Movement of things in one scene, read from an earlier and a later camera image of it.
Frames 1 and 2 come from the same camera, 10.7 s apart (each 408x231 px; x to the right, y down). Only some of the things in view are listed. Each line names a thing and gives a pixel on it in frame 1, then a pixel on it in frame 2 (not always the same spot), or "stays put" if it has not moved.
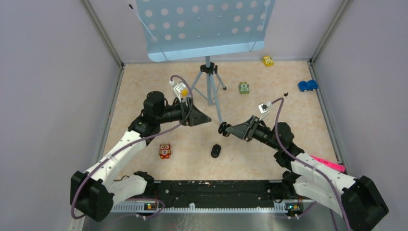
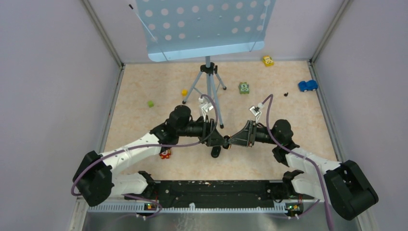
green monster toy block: x=244 y=88 stays put
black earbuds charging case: x=215 y=150 stays put
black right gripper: x=246 y=130 -> x=247 y=136
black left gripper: x=194 y=116 -> x=210 y=135
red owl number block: x=165 y=151 stays put
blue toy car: x=311 y=84 stays put
